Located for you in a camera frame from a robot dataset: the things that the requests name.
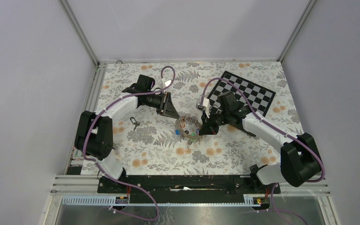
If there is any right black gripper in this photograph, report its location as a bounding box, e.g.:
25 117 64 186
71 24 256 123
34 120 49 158
198 108 230 135

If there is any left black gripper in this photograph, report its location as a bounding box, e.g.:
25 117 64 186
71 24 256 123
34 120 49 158
145 91 180 119

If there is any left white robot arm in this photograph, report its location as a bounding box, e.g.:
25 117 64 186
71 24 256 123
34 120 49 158
74 75 180 193

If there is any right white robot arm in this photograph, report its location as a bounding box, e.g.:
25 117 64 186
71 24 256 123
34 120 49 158
196 91 324 193

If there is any small key with carabiner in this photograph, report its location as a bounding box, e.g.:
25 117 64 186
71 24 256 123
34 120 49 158
130 117 140 131

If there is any floral tablecloth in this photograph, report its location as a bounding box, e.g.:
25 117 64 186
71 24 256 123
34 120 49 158
96 62 303 175

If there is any black white chessboard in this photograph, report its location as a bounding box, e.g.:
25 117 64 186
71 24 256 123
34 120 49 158
205 70 277 137

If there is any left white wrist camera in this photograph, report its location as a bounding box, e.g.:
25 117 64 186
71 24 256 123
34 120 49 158
162 79 172 88

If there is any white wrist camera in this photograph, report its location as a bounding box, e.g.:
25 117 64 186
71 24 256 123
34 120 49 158
162 79 172 88
196 98 210 118

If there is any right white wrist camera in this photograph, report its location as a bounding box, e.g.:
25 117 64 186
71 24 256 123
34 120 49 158
196 98 210 118

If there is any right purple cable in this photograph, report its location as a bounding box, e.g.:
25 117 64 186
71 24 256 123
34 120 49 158
200 77 326 225

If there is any purple cable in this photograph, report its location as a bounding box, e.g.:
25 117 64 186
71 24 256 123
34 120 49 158
200 77 326 225
82 66 176 222

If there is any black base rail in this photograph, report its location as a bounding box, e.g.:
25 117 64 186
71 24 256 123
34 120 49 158
97 175 273 204

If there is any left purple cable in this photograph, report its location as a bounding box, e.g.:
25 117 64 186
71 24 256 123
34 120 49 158
82 66 176 222

